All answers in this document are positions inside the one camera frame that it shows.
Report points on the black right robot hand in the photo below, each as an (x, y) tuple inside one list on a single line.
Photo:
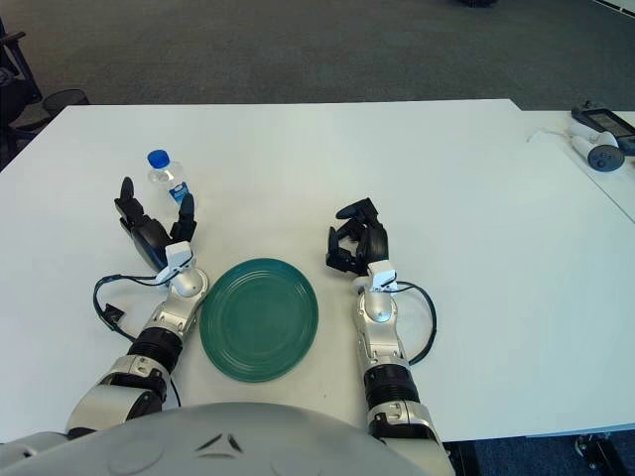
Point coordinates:
[(375, 243)]

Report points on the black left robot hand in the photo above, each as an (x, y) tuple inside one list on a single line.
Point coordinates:
[(149, 238)]

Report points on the clear bottle with blue cap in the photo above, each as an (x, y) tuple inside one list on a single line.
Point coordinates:
[(164, 176)]

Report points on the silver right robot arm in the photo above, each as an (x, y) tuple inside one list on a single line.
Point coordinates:
[(379, 317)]

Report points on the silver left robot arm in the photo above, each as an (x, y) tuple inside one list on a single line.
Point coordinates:
[(171, 317)]

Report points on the green round plate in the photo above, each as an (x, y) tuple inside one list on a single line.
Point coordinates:
[(258, 320)]

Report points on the black mesh wastebasket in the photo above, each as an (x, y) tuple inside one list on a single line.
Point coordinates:
[(64, 99)]

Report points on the black office chair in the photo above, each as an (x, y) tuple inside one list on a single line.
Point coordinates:
[(15, 94)]

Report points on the silver robot torso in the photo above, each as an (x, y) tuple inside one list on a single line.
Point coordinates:
[(223, 446)]

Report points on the white grey VR controller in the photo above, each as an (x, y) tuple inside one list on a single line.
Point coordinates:
[(601, 157)]

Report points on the black handheld screen device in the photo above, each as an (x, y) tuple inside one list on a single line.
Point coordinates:
[(602, 119)]

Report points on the black table leg frame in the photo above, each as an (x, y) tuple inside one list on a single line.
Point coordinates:
[(602, 453)]

